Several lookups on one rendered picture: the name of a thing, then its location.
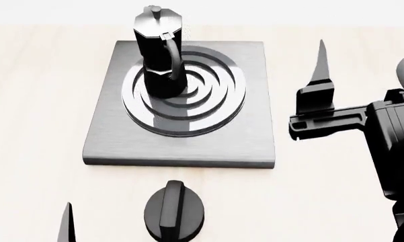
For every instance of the black round stove knob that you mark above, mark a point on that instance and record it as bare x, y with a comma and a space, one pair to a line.
174, 214

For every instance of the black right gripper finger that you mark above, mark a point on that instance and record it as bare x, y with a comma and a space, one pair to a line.
317, 95

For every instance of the round spiral stove burner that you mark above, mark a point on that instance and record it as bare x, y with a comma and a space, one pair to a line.
208, 118

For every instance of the grey square stove plate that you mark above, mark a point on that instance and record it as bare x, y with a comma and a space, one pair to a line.
107, 141

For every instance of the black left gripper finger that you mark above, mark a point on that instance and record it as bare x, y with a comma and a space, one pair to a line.
67, 227

